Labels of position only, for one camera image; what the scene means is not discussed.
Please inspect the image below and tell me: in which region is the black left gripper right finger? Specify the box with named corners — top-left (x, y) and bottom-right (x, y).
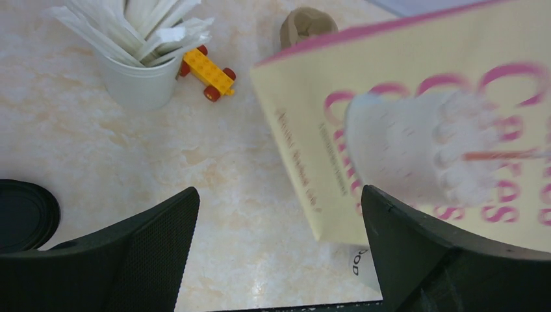
top-left (361, 186), bottom-right (550, 311)

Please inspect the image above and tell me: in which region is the stack of black lids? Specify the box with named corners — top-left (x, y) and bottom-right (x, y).
top-left (1, 179), bottom-right (61, 254)

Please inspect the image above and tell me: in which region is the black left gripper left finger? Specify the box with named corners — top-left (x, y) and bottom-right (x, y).
top-left (1, 187), bottom-right (200, 311)

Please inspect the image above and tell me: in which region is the white straw holder cup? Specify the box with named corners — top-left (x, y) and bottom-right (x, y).
top-left (93, 50), bottom-right (181, 111)

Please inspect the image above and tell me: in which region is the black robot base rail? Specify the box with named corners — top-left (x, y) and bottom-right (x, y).
top-left (217, 300), bottom-right (386, 312)

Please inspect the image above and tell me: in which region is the yellow toy brick car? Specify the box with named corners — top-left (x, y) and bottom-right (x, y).
top-left (179, 45), bottom-right (237, 102)

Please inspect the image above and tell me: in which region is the kraft pink paper bag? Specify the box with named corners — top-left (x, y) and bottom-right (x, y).
top-left (250, 1), bottom-right (550, 251)

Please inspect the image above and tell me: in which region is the brown cardboard cup carrier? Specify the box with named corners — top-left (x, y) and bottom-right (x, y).
top-left (279, 6), bottom-right (339, 49)

